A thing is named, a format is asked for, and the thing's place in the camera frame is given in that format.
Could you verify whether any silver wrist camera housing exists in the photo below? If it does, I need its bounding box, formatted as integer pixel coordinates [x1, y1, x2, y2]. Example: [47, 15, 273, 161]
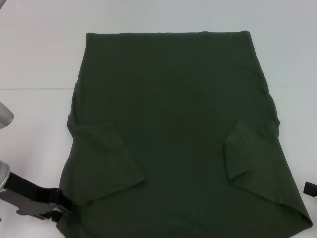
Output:
[0, 101, 15, 131]

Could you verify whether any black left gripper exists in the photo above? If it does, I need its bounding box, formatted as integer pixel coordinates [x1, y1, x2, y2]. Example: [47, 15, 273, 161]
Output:
[5, 172, 75, 223]

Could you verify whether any dark green t-shirt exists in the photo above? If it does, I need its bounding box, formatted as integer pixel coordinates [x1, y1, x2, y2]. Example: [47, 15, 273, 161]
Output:
[56, 30, 312, 238]

